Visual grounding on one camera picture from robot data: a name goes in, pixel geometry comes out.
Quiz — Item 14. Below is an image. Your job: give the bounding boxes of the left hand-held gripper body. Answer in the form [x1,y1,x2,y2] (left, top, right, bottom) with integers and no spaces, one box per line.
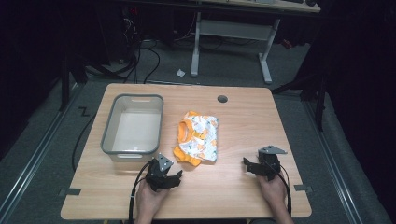
[145,152,176,192]

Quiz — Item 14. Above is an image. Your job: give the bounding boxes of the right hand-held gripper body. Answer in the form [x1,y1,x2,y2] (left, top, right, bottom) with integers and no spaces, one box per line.
[253,145,288,182]

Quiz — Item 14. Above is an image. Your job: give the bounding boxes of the person's left hand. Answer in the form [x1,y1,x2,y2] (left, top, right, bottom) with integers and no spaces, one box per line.
[135,178,171,217]

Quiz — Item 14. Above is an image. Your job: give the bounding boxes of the person's right hand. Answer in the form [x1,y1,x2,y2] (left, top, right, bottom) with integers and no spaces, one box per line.
[257,175,288,208]

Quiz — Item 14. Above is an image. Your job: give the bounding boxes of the folded orange white baby garment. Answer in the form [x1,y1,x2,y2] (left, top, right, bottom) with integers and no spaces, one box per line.
[172,110,220,167]

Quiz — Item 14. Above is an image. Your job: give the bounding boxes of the grey plastic bin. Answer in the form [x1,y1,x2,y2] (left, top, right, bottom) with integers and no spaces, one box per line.
[100,93,165,163]

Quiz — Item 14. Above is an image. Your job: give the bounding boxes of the black metal stand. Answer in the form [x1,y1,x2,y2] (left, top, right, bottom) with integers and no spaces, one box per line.
[58,46,90,112]
[270,69,329,133]

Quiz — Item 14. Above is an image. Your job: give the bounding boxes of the desk with white metal legs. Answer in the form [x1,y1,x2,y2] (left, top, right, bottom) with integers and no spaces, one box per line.
[189,0,322,85]

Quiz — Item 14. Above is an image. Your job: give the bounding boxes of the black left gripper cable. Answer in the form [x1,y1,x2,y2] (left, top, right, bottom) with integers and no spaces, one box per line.
[128,159,156,224]

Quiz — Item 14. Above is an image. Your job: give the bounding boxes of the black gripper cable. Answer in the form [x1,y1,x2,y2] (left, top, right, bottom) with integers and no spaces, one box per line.
[270,162,293,217]
[128,159,156,224]

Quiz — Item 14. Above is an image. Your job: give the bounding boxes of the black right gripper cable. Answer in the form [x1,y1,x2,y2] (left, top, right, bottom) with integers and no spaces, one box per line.
[270,162,293,217]

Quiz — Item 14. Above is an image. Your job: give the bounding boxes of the grey table edge bracket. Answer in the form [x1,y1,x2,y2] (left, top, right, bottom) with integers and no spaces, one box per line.
[58,188,82,197]
[293,184,314,193]

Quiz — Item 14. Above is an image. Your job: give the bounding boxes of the metal floor rail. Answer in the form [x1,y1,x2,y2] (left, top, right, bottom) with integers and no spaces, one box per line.
[0,83,82,224]
[302,99,366,224]

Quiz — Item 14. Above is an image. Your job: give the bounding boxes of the thin black floor cable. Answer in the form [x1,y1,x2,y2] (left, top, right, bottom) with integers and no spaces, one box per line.
[71,113,98,173]

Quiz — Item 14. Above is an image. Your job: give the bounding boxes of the bundle of black floor cables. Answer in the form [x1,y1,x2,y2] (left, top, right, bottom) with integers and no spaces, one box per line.
[83,17,162,85]

